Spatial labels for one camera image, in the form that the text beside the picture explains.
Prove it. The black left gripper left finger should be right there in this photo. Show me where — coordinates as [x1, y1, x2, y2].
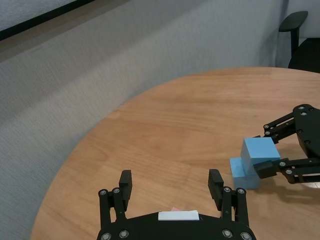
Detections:
[98, 169, 133, 227]

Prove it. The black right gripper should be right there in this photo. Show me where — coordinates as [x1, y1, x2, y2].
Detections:
[252, 104, 320, 185]

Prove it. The blue wooden cube block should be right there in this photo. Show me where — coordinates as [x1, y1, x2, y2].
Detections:
[229, 157, 260, 191]
[240, 136, 281, 173]

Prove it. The black office chair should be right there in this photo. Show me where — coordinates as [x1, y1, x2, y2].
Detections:
[278, 10, 320, 74]

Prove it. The black wall rail strip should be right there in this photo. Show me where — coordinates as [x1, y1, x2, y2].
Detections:
[0, 0, 97, 41]

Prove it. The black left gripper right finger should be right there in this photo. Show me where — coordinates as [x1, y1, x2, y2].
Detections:
[207, 169, 249, 225]

